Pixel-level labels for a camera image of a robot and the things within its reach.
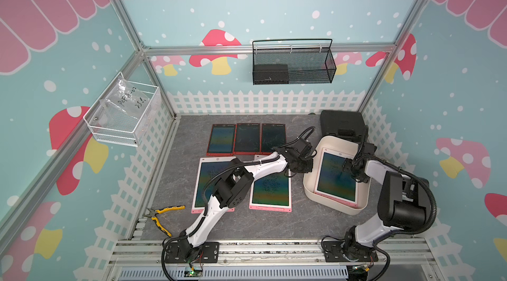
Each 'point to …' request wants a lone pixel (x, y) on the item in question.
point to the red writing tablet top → (222, 140)
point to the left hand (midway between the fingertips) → (310, 170)
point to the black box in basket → (269, 74)
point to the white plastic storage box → (342, 144)
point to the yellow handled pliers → (152, 214)
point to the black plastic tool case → (345, 124)
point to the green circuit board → (195, 273)
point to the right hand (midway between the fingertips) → (351, 169)
